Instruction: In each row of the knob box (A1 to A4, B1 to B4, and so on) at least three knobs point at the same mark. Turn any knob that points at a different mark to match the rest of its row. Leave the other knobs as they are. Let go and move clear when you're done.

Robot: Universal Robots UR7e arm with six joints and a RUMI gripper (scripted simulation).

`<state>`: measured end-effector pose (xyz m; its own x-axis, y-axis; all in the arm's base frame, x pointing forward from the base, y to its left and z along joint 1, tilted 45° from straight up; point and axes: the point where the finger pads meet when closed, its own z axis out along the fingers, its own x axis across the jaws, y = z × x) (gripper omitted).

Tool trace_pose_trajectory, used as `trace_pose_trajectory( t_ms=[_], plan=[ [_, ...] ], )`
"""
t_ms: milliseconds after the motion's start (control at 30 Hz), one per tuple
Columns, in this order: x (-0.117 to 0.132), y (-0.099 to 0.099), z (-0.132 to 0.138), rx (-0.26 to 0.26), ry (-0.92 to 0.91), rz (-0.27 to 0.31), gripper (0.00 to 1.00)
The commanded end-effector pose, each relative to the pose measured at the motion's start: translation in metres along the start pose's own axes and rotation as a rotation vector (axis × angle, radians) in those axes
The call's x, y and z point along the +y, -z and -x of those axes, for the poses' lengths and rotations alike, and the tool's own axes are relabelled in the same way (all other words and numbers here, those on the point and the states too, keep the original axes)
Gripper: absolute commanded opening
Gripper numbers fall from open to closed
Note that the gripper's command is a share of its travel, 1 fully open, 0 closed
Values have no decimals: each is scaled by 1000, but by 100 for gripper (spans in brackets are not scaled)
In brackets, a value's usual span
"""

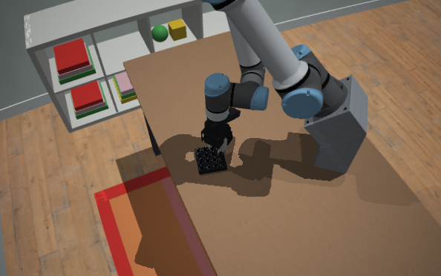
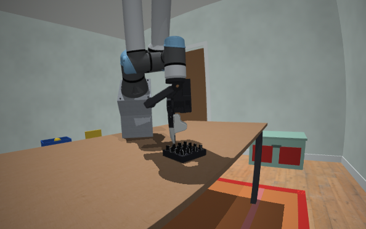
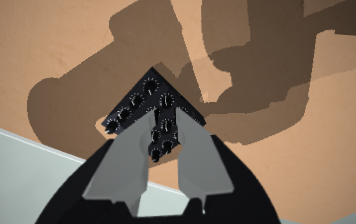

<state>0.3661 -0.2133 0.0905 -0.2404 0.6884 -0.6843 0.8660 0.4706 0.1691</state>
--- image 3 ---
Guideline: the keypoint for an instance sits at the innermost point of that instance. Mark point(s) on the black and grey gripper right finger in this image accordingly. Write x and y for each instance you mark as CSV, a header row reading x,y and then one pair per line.
x,y
208,169

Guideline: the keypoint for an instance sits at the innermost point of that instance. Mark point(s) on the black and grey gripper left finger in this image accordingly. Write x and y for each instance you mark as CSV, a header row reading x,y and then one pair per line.
x,y
115,172

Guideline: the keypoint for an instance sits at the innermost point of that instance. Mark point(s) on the black knob box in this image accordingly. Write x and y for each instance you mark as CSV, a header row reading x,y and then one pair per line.
x,y
152,91

